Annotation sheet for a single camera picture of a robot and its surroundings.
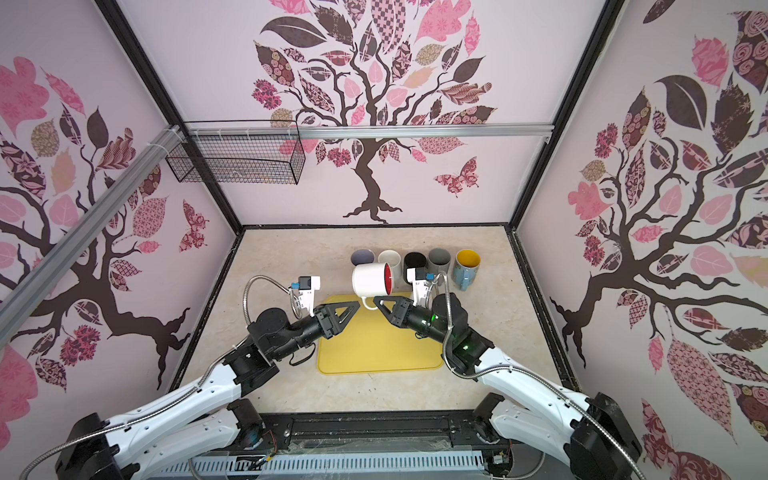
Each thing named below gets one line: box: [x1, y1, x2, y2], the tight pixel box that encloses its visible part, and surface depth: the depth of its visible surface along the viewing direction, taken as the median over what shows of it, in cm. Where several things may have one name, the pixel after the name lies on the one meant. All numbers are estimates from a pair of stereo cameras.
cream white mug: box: [352, 262, 393, 311], surface depth 70 cm
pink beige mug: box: [351, 249, 374, 266], surface depth 100 cm
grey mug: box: [427, 247, 451, 276], surface depth 100 cm
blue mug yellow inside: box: [453, 249, 481, 291], surface depth 98 cm
